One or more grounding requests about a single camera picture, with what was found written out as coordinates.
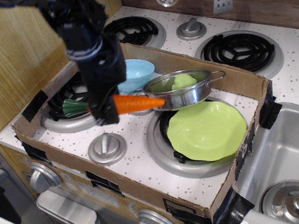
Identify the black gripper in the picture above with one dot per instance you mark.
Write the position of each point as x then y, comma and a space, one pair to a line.
102, 73

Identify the orange toy carrot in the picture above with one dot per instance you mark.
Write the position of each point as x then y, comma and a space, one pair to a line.
124, 104

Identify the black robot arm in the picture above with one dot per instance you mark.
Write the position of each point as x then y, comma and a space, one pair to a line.
80, 24

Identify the light green plastic plate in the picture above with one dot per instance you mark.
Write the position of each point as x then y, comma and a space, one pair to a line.
208, 131

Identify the front left black burner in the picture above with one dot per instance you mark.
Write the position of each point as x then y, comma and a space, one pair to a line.
52, 117

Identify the black burner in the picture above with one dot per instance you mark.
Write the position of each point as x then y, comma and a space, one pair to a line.
137, 30
52, 117
169, 159
249, 50

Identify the silver middle stove knob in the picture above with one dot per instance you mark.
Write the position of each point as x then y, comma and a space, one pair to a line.
142, 112

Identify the silver stove knob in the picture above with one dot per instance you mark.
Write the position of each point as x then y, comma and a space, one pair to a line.
107, 149
191, 30
142, 112

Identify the light blue plastic bowl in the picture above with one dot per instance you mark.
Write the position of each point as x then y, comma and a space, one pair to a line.
138, 74

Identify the silver front stove knob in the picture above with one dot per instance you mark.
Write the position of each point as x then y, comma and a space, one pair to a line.
107, 149

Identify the front right black burner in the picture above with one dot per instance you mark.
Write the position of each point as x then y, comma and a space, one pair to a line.
169, 159

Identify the back left black burner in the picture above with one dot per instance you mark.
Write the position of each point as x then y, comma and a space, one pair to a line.
137, 30

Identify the small steel pot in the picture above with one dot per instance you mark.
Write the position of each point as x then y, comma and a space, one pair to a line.
161, 87

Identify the brown cardboard fence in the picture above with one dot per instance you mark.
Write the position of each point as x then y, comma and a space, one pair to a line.
136, 181

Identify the green toy vegetable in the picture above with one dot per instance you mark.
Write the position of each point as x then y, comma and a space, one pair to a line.
182, 81

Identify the silver left oven knob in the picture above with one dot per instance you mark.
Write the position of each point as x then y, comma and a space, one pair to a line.
43, 178

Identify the silver back stove knob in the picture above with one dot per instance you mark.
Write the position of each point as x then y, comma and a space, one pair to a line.
191, 30

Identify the back right black burner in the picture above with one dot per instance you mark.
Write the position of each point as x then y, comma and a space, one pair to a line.
249, 50

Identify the steel sink basin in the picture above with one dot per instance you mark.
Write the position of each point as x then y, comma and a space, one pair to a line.
275, 158

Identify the steel pot lid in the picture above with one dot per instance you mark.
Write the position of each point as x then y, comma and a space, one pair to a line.
281, 201

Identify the silver oven door handle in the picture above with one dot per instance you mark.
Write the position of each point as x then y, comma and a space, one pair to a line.
68, 208

